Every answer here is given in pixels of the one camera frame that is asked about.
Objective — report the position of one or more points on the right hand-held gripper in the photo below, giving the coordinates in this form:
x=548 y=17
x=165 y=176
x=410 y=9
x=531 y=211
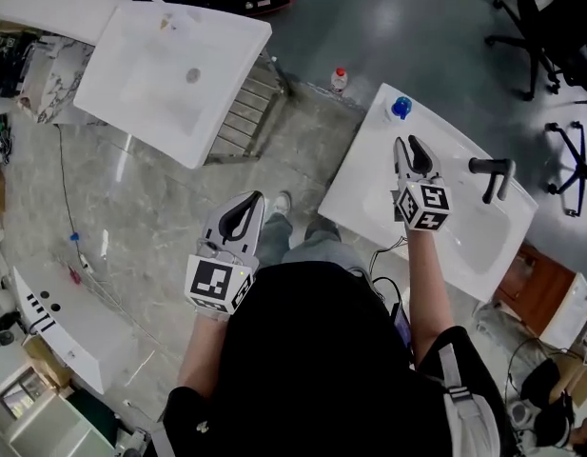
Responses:
x=424 y=203

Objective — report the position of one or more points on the marble pattern block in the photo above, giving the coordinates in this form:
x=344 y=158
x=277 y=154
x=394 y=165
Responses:
x=60 y=84

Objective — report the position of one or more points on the person's black shirt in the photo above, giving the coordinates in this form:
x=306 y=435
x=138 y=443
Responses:
x=321 y=350

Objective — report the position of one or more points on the person's left hand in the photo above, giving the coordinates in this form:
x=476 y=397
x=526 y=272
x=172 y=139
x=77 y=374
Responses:
x=214 y=316

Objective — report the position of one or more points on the clear bottle red cap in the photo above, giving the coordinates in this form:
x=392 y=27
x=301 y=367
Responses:
x=339 y=83

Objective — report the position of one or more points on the black faucet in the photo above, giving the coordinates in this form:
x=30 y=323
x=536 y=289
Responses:
x=493 y=164

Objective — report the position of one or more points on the person's white shoe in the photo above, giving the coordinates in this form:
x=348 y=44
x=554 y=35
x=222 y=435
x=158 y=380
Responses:
x=282 y=204

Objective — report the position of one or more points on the person's waist device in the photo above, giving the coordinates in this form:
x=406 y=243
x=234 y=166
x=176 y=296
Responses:
x=401 y=326

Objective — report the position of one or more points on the person's left forearm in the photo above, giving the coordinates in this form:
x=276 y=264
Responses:
x=202 y=355

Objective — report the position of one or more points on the brown wooden panel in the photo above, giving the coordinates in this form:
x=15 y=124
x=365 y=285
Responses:
x=45 y=364

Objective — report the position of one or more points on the white cabinet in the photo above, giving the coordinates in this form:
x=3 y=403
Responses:
x=45 y=426

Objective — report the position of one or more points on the person's right forearm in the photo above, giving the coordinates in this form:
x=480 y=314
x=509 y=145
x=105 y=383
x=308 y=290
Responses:
x=428 y=293

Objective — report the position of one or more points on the white oblong sink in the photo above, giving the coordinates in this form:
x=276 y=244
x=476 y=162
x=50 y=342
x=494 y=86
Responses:
x=483 y=236

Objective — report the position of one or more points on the person's grey jeans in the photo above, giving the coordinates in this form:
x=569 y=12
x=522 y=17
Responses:
x=321 y=250

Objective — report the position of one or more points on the white square sink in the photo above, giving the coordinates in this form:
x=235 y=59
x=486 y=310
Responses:
x=145 y=88

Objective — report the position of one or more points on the blue-capped white bottle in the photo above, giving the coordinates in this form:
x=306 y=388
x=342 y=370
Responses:
x=401 y=107

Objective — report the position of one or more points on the wooden slatted stand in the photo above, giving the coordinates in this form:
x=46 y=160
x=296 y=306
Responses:
x=240 y=122

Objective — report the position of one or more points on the white slab with striped end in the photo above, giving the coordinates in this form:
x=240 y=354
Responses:
x=74 y=331

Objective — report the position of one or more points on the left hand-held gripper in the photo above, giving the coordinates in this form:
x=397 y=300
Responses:
x=209 y=279

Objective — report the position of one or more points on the small red tool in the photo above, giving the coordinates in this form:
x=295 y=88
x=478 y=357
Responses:
x=75 y=275

